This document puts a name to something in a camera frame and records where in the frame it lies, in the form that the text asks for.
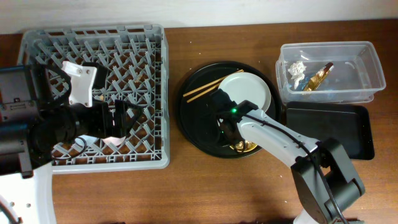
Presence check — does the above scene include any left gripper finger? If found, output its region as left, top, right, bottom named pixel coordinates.
left=113, top=116, right=137, bottom=138
left=114, top=100, right=143, bottom=119

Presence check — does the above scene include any yellow bowl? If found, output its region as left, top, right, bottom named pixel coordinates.
left=229, top=141, right=257, bottom=154

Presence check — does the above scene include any grey round plate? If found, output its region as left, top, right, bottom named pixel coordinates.
left=218, top=72, right=272, bottom=111

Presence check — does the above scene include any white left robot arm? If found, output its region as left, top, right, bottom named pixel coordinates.
left=1, top=100, right=143, bottom=223

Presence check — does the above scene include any round black tray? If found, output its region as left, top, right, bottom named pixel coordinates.
left=174, top=61, right=282, bottom=159

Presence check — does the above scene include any brown coffee stick wrapper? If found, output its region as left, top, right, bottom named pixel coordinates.
left=303, top=62, right=334, bottom=91

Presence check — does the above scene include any grey dishwasher rack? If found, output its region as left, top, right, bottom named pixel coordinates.
left=17, top=24, right=170, bottom=174

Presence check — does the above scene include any black rectangular tray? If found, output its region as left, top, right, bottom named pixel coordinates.
left=286, top=101, right=375, bottom=160

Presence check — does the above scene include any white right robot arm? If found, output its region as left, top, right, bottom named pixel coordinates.
left=209, top=90, right=365, bottom=223

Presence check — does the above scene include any pink cup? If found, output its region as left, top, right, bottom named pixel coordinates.
left=103, top=137, right=126, bottom=146

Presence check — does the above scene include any wooden chopstick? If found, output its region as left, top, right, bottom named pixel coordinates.
left=182, top=69, right=244, bottom=97
left=187, top=84, right=220, bottom=103

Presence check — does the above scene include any white tissue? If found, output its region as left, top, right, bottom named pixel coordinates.
left=288, top=61, right=307, bottom=90

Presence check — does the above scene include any clear plastic bin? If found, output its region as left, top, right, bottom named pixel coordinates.
left=275, top=41, right=386, bottom=104

